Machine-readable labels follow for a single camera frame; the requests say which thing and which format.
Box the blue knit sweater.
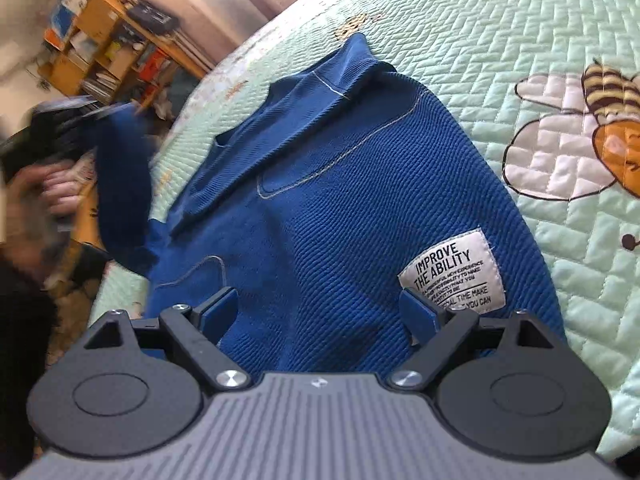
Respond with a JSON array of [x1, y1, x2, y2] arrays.
[[96, 34, 564, 376]]

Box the person's left hand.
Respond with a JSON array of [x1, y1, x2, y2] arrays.
[[1, 160, 80, 283]]

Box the wooden bookshelf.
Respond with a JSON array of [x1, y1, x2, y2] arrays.
[[37, 0, 206, 110]]

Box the black bag hanging on shelf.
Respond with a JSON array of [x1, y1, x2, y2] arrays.
[[126, 1, 180, 36]]

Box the green quilted bee bedspread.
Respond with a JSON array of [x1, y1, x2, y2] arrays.
[[93, 0, 639, 460]]

